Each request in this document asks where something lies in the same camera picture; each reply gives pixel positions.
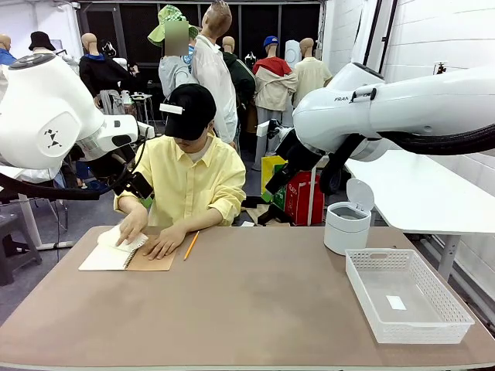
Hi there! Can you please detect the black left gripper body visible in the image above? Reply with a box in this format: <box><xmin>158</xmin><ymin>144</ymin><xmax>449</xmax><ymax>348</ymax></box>
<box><xmin>115</xmin><ymin>172</ymin><xmax>155</xmax><ymax>200</ymax></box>

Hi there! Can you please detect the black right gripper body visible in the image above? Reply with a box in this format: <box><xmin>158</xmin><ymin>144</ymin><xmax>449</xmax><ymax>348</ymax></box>
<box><xmin>275</xmin><ymin>131</ymin><xmax>322</xmax><ymax>173</ymax></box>

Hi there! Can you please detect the white notebook sheet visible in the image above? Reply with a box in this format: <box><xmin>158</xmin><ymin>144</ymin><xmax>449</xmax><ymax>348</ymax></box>
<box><xmin>96</xmin><ymin>225</ymin><xmax>149</xmax><ymax>253</ymax></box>

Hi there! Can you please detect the yellow pencil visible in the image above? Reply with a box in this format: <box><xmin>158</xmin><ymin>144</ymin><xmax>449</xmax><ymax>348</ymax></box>
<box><xmin>183</xmin><ymin>230</ymin><xmax>200</xmax><ymax>261</ymax></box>

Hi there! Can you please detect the brown cover spiral notebook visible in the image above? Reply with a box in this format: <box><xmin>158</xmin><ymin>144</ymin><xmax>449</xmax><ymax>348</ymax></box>
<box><xmin>78</xmin><ymin>226</ymin><xmax>178</xmax><ymax>272</ymax></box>

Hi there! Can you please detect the person's right forearm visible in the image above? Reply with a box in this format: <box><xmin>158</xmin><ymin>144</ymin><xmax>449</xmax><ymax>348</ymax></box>
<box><xmin>118</xmin><ymin>196</ymin><xmax>150</xmax><ymax>213</ymax></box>

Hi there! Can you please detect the person's left forearm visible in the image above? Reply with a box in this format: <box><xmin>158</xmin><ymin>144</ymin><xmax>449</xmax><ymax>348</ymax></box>
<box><xmin>181</xmin><ymin>208</ymin><xmax>226</xmax><ymax>236</ymax></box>

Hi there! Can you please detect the person's right hand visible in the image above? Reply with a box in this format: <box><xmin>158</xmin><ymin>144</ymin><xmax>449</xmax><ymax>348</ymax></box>
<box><xmin>115</xmin><ymin>204</ymin><xmax>149</xmax><ymax>247</ymax></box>

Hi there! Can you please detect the person's left hand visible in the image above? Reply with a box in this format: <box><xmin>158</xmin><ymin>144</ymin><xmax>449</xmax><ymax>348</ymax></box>
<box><xmin>142</xmin><ymin>225</ymin><xmax>189</xmax><ymax>260</ymax></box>

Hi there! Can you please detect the yellow recycling bag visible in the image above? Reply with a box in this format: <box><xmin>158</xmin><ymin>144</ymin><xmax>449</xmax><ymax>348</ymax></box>
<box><xmin>261</xmin><ymin>154</ymin><xmax>289</xmax><ymax>204</ymax></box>

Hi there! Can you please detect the green recycling bag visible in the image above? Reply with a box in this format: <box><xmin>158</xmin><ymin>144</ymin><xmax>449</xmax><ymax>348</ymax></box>
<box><xmin>272</xmin><ymin>181</ymin><xmax>289</xmax><ymax>212</ymax></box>

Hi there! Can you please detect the red recycling bag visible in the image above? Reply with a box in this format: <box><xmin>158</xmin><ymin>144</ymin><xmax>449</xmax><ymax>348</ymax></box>
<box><xmin>284</xmin><ymin>172</ymin><xmax>326</xmax><ymax>227</ymax></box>

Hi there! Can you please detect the black floor stand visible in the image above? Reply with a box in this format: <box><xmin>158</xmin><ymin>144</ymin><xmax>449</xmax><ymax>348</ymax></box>
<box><xmin>241</xmin><ymin>196</ymin><xmax>291</xmax><ymax>227</ymax></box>

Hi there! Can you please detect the person in yellow shirt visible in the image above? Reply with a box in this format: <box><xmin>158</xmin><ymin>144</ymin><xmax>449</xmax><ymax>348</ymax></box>
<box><xmin>114</xmin><ymin>83</ymin><xmax>248</xmax><ymax>229</ymax></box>

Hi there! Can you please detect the mannequin in red beige jacket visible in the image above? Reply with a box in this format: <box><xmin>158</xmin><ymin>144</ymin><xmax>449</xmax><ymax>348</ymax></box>
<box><xmin>252</xmin><ymin>36</ymin><xmax>299</xmax><ymax>171</ymax></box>

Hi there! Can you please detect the mannequin in pale yellow shirt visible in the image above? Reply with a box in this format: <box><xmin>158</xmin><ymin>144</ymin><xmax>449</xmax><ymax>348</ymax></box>
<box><xmin>292</xmin><ymin>37</ymin><xmax>333</xmax><ymax>109</ymax></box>

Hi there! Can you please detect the white lidded trash bin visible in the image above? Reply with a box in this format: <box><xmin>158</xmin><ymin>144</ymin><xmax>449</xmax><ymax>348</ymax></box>
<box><xmin>323</xmin><ymin>178</ymin><xmax>375</xmax><ymax>256</ymax></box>

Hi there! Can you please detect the small metal side table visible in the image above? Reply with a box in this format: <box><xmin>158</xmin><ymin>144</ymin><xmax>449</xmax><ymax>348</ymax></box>
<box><xmin>131</xmin><ymin>92</ymin><xmax>155</xmax><ymax>127</ymax></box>

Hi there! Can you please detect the grey striped garment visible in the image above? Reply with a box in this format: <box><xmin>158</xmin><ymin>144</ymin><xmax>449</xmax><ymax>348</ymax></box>
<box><xmin>99</xmin><ymin>89</ymin><xmax>125</xmax><ymax>116</ymax></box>

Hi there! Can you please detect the mannequin in dark green jacket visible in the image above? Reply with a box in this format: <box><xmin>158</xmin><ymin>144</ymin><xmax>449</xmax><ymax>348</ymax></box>
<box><xmin>221</xmin><ymin>36</ymin><xmax>257</xmax><ymax>113</ymax></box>

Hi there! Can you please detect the black cap white label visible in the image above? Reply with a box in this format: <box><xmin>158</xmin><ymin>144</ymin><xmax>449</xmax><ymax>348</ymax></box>
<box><xmin>159</xmin><ymin>83</ymin><xmax>217</xmax><ymax>141</ymax></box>

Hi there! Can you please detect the white oval device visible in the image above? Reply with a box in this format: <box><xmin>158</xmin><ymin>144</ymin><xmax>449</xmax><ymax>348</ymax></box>
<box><xmin>285</xmin><ymin>39</ymin><xmax>302</xmax><ymax>65</ymax></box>

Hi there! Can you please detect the tall mannequin in white shirt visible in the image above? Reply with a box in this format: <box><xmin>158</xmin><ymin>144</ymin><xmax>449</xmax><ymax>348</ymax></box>
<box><xmin>192</xmin><ymin>0</ymin><xmax>239</xmax><ymax>151</ymax></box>

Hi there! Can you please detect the figure with green checked hat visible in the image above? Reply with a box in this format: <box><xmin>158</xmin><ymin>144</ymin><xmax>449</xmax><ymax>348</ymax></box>
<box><xmin>148</xmin><ymin>4</ymin><xmax>200</xmax><ymax>100</ymax></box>

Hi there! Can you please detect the mannequin in black hoodie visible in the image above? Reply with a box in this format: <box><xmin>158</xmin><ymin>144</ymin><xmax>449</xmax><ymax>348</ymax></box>
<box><xmin>79</xmin><ymin>32</ymin><xmax>135</xmax><ymax>100</ymax></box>

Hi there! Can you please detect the white side table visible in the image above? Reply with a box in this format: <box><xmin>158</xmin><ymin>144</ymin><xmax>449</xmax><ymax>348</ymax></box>
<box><xmin>343</xmin><ymin>148</ymin><xmax>495</xmax><ymax>282</ymax></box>

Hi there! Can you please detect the grey plastic stool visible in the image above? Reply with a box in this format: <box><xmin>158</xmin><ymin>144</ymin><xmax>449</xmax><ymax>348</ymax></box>
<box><xmin>0</xmin><ymin>212</ymin><xmax>43</xmax><ymax>287</ymax></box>

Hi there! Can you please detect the white sticker label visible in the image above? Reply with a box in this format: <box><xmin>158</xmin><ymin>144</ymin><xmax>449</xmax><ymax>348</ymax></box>
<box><xmin>386</xmin><ymin>294</ymin><xmax>408</xmax><ymax>311</ymax></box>

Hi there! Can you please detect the mannequin with black bucket hat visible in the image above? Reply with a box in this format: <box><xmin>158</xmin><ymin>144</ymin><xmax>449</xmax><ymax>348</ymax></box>
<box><xmin>29</xmin><ymin>30</ymin><xmax>59</xmax><ymax>56</ymax></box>

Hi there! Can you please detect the mannequin in blue top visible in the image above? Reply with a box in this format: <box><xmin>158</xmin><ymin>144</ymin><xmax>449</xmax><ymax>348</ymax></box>
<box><xmin>0</xmin><ymin>33</ymin><xmax>17</xmax><ymax>66</ymax></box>

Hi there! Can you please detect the white perforated plastic basket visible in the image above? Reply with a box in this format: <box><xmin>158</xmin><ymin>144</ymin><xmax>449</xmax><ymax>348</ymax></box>
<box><xmin>345</xmin><ymin>248</ymin><xmax>476</xmax><ymax>345</ymax></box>

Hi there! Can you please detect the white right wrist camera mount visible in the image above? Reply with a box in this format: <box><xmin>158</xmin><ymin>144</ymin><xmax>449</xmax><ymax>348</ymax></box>
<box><xmin>257</xmin><ymin>119</ymin><xmax>280</xmax><ymax>138</ymax></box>

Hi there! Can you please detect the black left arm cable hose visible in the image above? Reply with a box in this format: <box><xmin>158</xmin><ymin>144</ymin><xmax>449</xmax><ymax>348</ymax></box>
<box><xmin>0</xmin><ymin>138</ymin><xmax>146</xmax><ymax>202</ymax></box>

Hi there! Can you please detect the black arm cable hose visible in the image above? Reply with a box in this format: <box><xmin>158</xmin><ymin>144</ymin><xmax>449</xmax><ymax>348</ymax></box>
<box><xmin>319</xmin><ymin>123</ymin><xmax>495</xmax><ymax>196</ymax></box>
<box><xmin>0</xmin><ymin>138</ymin><xmax>146</xmax><ymax>202</ymax></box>

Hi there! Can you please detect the white desk leg frame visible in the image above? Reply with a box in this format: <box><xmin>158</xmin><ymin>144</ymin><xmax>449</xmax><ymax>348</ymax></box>
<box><xmin>17</xmin><ymin>192</ymin><xmax>74</xmax><ymax>250</ymax></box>

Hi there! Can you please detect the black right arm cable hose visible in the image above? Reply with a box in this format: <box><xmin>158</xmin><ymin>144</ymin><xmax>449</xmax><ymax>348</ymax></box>
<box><xmin>319</xmin><ymin>123</ymin><xmax>495</xmax><ymax>196</ymax></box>

